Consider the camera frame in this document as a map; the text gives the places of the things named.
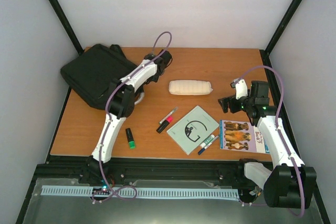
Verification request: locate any purple dog picture book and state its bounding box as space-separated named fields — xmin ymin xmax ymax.
xmin=219 ymin=120 xmax=270 ymax=154

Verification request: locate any grey Gatsby book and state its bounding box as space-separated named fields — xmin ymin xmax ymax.
xmin=167 ymin=106 xmax=219 ymax=155

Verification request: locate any black student bag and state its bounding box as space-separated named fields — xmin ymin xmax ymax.
xmin=60 ymin=44 xmax=137 ymax=110

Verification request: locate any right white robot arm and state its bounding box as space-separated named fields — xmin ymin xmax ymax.
xmin=218 ymin=79 xmax=317 ymax=209

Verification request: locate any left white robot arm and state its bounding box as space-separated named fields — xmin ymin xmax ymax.
xmin=90 ymin=50 xmax=172 ymax=184

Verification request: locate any cream quilted pencil case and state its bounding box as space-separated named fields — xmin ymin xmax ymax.
xmin=169 ymin=80 xmax=213 ymax=95

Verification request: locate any white glue stick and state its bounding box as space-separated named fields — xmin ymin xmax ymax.
xmin=200 ymin=134 xmax=215 ymax=148

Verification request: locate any slim white pen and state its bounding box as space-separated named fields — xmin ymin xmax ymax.
xmin=159 ymin=106 xmax=178 ymax=125

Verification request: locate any blue whiteboard marker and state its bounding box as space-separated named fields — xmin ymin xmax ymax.
xmin=197 ymin=136 xmax=219 ymax=155

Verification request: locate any pink highlighter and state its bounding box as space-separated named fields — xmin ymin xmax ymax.
xmin=156 ymin=116 xmax=173 ymax=133

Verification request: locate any green highlighter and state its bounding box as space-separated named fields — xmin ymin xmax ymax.
xmin=125 ymin=128 xmax=135 ymax=149

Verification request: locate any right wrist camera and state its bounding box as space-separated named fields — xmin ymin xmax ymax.
xmin=231 ymin=78 xmax=248 ymax=100

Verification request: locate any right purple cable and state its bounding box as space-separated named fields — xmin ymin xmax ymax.
xmin=240 ymin=65 xmax=307 ymax=217

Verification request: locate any purple cable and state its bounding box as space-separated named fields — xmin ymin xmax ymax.
xmin=91 ymin=31 xmax=173 ymax=206
xmin=240 ymin=65 xmax=307 ymax=217

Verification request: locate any silver bag handle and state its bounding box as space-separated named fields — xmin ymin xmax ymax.
xmin=134 ymin=92 xmax=145 ymax=105

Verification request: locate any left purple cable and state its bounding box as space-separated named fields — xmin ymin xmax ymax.
xmin=91 ymin=31 xmax=173 ymax=206

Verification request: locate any right black frame post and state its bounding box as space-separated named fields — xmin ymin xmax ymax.
xmin=264 ymin=0 xmax=320 ymax=54

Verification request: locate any black frame post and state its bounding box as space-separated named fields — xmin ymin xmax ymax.
xmin=48 ymin=0 xmax=84 ymax=55
xmin=264 ymin=0 xmax=320 ymax=54

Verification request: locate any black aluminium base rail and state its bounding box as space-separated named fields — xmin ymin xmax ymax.
xmin=33 ymin=156 xmax=256 ymax=189

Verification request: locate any left black frame post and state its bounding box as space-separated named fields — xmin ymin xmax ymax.
xmin=48 ymin=0 xmax=84 ymax=55

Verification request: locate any light blue cable duct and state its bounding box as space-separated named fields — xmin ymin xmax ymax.
xmin=40 ymin=185 xmax=239 ymax=201

